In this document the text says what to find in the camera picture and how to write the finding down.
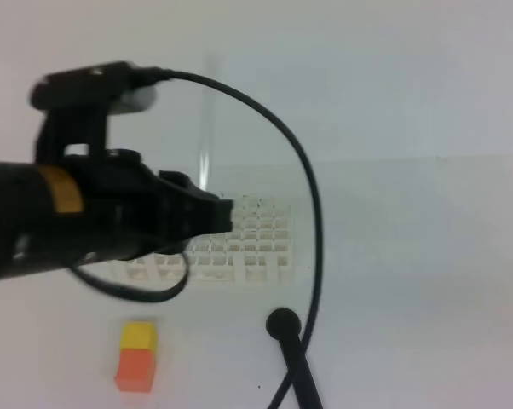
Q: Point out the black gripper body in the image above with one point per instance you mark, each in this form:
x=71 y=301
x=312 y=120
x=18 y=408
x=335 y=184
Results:
x=125 y=208

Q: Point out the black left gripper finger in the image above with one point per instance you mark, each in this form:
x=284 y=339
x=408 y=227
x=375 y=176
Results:
x=186 y=211

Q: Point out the clear glass test tube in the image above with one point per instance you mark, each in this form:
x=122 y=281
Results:
x=211 y=69

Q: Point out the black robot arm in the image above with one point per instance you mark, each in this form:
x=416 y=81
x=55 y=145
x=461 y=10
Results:
x=35 y=236

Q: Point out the white test tube rack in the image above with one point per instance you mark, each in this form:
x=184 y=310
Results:
x=258 y=251

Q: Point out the yellow block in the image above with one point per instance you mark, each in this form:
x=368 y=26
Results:
x=139 y=335

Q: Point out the black round-headed stand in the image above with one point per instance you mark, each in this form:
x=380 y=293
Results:
x=284 y=326

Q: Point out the orange block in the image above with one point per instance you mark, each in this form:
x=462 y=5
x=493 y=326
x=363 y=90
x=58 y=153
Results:
x=136 y=370

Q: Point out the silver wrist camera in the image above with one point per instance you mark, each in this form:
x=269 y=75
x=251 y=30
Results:
x=120 y=86

